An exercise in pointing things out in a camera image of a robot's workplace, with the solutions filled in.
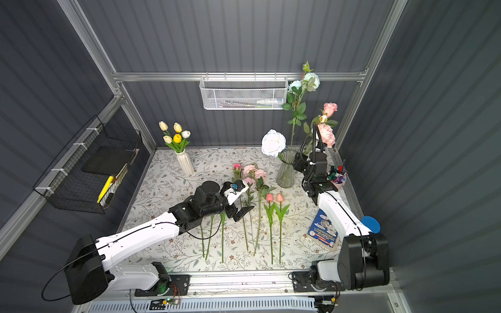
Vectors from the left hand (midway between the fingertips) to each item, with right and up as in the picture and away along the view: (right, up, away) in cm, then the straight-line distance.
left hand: (248, 199), depth 73 cm
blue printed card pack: (+32, -16, +12) cm, 38 cm away
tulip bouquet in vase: (-31, +23, +12) cm, 41 cm away
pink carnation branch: (+1, +8, +31) cm, 32 cm away
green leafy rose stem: (-7, +7, +32) cm, 34 cm away
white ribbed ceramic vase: (-34, +14, +26) cm, 45 cm away
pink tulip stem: (+15, -10, +20) cm, 27 cm away
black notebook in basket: (-56, +15, +5) cm, 59 cm away
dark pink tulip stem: (+10, -3, +23) cm, 25 cm away
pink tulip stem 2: (-21, -20, +12) cm, 31 cm away
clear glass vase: (+19, +9, +29) cm, 35 cm away
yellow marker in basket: (-53, +4, -2) cm, 53 cm away
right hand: (+24, +18, +10) cm, 31 cm away
